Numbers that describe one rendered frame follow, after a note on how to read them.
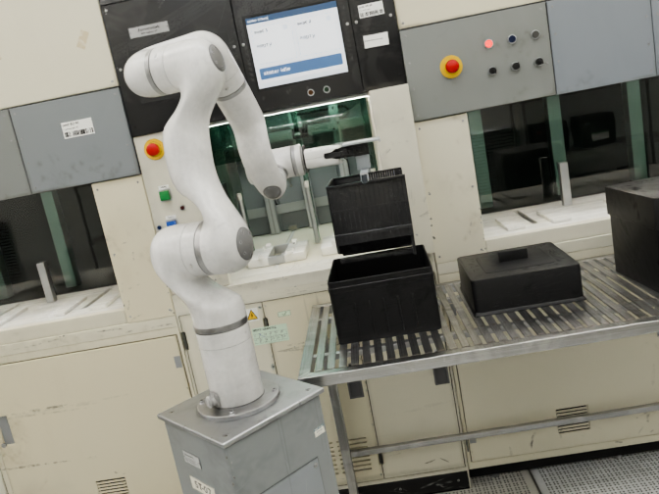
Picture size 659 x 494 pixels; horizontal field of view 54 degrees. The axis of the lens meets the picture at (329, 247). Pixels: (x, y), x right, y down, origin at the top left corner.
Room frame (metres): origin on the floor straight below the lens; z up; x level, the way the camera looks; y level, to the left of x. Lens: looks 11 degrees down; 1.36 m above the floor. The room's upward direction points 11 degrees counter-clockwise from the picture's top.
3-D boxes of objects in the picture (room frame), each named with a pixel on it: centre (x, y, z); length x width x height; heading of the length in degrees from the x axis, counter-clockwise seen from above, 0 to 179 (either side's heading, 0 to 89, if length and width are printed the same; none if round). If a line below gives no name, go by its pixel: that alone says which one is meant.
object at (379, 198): (1.76, -0.13, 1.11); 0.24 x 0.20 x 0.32; 174
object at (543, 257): (1.78, -0.50, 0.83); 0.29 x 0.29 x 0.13; 85
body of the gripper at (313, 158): (1.77, -0.03, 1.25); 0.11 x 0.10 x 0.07; 84
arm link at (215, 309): (1.41, 0.30, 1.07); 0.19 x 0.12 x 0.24; 67
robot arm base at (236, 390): (1.40, 0.27, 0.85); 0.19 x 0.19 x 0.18
